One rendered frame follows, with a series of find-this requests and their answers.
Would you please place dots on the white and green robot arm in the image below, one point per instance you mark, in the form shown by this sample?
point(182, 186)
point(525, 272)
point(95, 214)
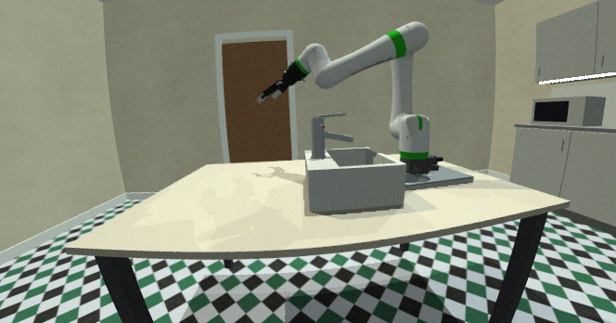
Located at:
point(413, 131)

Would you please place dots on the grey mixer tap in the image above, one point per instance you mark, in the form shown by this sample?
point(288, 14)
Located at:
point(318, 135)

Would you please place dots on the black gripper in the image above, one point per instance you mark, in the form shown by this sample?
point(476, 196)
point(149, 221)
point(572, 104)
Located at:
point(287, 80)

